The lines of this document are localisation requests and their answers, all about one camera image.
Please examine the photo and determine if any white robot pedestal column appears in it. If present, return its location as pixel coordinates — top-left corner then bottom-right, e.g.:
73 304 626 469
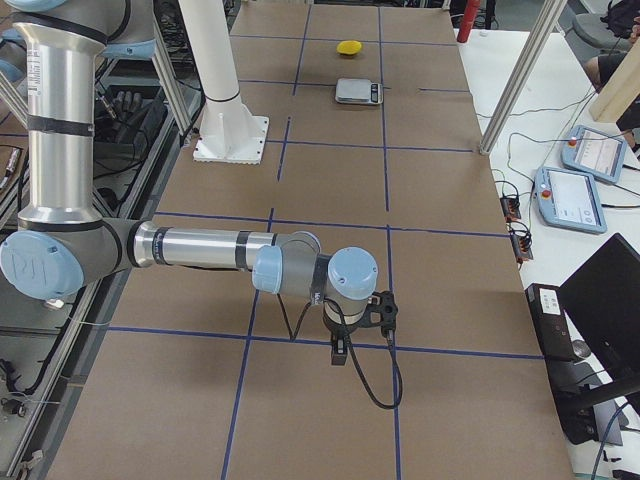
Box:
179 0 269 165

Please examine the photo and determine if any silver electronic kitchen scale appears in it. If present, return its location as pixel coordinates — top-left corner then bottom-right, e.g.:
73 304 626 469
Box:
335 78 384 105

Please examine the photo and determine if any near blue teach pendant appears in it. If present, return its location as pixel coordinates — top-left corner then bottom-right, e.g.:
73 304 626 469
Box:
534 167 607 234

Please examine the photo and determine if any far orange circuit board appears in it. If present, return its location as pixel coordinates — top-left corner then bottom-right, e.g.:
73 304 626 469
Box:
499 180 521 222

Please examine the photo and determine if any far blue teach pendant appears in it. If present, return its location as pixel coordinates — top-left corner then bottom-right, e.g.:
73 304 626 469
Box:
561 125 628 184

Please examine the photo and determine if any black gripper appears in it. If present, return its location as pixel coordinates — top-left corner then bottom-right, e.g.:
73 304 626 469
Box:
323 303 356 366

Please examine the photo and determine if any near orange circuit board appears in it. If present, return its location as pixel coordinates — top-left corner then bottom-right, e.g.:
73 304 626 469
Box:
507 221 533 264

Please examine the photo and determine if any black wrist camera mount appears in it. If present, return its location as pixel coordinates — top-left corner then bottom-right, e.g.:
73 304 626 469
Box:
360 291 398 339

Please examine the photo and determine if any black camera cable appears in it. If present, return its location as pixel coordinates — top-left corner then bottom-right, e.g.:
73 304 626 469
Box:
277 294 404 411

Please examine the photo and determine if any wooden board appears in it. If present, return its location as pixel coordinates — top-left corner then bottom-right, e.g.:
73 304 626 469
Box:
589 17 639 129

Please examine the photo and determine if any seated person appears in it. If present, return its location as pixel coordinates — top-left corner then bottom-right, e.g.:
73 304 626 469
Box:
585 1 639 92

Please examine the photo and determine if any aluminium frame post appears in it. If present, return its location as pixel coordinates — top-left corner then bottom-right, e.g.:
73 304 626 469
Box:
479 0 567 155

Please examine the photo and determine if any black mini computer box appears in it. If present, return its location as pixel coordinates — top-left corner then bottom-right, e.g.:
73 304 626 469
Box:
525 283 578 362

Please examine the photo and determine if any black monitor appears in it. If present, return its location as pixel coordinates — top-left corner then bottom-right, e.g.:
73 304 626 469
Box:
559 233 639 379

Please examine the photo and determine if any blue tape strip crosswise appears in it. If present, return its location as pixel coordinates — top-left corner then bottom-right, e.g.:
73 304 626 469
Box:
107 326 544 361

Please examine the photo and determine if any blue tape strip lengthwise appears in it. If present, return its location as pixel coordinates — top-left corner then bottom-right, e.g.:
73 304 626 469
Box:
376 6 404 480

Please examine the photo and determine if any blue teach pendant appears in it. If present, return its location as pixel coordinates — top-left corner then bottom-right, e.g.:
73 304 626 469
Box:
561 125 628 184
534 167 607 234

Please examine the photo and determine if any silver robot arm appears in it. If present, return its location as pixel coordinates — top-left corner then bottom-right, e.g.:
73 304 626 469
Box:
1 1 378 365

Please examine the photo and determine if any red cylinder bottle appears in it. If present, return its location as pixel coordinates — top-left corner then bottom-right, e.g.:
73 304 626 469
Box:
456 0 481 43

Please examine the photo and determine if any yellow mango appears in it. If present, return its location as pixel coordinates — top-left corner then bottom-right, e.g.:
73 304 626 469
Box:
336 40 363 57

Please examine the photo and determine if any orange circuit board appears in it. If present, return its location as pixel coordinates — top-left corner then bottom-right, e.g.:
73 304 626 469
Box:
507 221 533 264
499 180 521 222

